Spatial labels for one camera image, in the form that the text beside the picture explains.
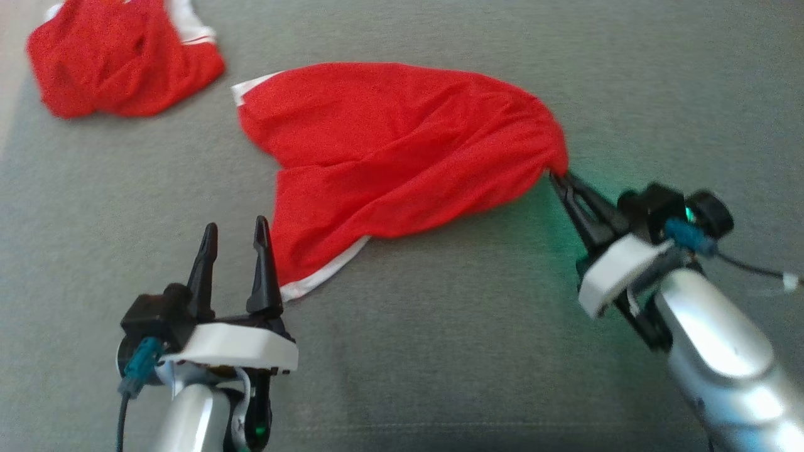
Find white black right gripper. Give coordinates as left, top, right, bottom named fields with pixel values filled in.
left=550, top=171, right=674, bottom=319

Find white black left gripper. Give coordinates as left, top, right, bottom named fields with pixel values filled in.
left=160, top=215, right=300, bottom=376

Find red shorts white trim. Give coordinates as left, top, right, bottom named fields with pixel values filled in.
left=231, top=62, right=569, bottom=303

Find red basketball jersey white trim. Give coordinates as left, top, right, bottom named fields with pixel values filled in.
left=26, top=0, right=225, bottom=120

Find grey fabric sofa chaise seat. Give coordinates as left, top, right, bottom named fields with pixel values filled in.
left=0, top=0, right=804, bottom=452

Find teal connector right camera cable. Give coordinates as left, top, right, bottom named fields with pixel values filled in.
left=665, top=217, right=804, bottom=293

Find teal connector camera cable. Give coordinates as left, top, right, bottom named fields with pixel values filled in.
left=115, top=337, right=163, bottom=452
left=665, top=217, right=804, bottom=293

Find teal connector left camera cable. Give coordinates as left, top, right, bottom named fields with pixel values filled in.
left=115, top=337, right=163, bottom=452

